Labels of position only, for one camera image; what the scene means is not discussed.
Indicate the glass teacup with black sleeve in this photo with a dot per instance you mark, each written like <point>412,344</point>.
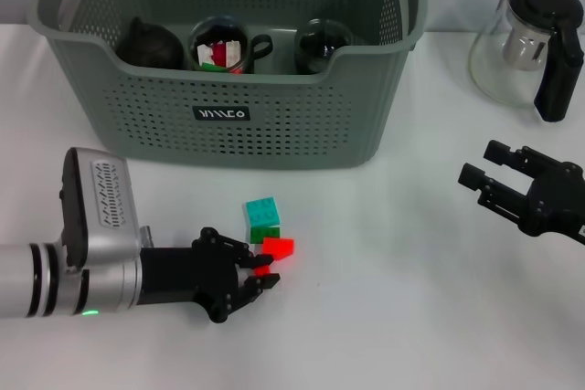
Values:
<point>320,49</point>
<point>253,49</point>

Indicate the red sloped toy brick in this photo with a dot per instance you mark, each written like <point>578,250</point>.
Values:
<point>279,248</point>

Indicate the translucent white toy brick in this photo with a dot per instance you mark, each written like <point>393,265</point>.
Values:
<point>233,49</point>

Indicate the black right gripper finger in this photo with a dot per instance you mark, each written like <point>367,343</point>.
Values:
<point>516,156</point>
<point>498,198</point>

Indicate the teal toy brick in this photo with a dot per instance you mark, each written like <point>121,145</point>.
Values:
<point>261,212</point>

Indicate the dark round clay teapot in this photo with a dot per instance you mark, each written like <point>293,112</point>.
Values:
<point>148,49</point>

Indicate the grey perforated plastic storage bin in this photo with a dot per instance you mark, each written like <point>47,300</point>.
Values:
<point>297,134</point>

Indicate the dark green flat toy brick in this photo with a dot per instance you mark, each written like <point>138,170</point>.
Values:
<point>265,235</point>

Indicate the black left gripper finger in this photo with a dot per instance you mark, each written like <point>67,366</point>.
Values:
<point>256,260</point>
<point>260,282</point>

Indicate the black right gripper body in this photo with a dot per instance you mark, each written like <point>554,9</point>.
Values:
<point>557,203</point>

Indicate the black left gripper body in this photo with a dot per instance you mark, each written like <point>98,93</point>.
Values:
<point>183,276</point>

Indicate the small red toy brick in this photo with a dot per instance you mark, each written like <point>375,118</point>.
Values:
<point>262,270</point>

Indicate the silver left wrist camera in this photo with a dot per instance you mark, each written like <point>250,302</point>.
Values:
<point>100,207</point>

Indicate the bright green arched toy brick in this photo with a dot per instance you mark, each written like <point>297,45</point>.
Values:
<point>212,66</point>

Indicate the dark red bent toy brick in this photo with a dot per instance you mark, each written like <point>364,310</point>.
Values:
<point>220,54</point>

